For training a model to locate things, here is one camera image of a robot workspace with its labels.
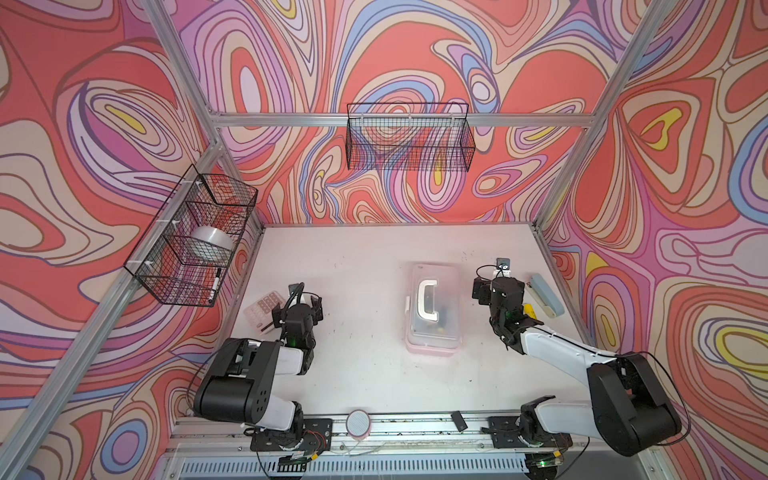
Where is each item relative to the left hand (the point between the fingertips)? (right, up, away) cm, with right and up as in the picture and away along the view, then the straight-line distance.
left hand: (299, 297), depth 92 cm
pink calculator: (-13, -5, +1) cm, 14 cm away
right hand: (+61, +5, -2) cm, 61 cm away
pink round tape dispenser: (+20, -27, -21) cm, 40 cm away
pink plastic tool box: (+41, -2, -8) cm, 41 cm away
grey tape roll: (-16, +18, -18) cm, 30 cm away
